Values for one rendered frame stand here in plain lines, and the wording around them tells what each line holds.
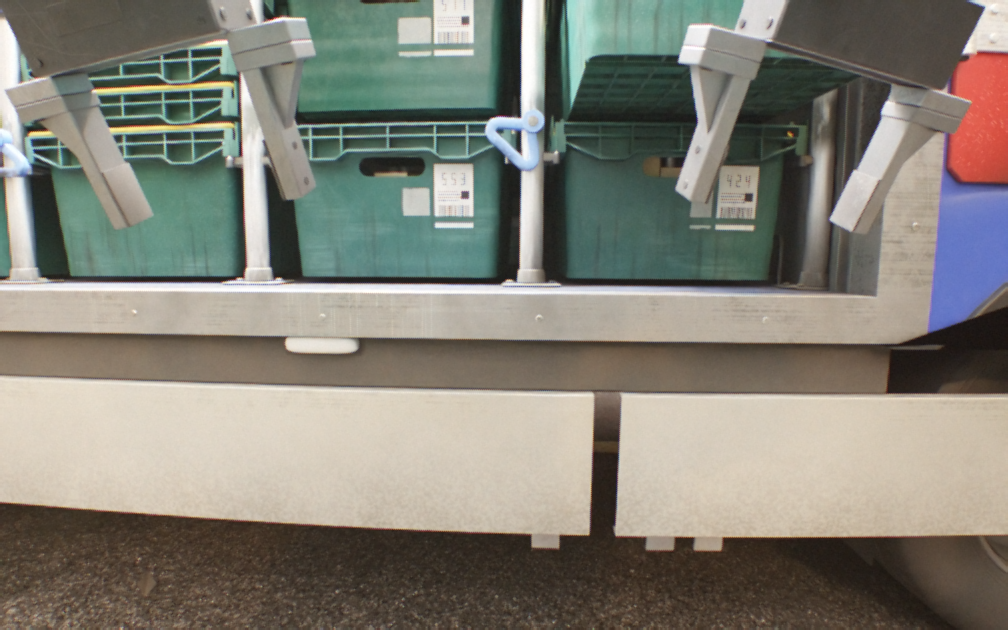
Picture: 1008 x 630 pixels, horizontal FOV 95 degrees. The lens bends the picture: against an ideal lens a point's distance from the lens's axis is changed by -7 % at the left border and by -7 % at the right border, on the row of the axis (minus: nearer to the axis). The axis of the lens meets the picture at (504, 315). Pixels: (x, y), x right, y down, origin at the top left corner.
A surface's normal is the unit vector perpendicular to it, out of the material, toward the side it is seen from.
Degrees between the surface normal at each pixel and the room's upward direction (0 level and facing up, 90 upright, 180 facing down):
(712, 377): 90
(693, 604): 0
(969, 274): 90
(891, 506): 90
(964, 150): 90
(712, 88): 113
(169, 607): 0
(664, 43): 99
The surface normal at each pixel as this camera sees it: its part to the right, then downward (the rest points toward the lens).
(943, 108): 0.09, 0.51
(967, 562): 0.19, -0.04
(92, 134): 0.99, -0.11
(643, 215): -0.05, 0.14
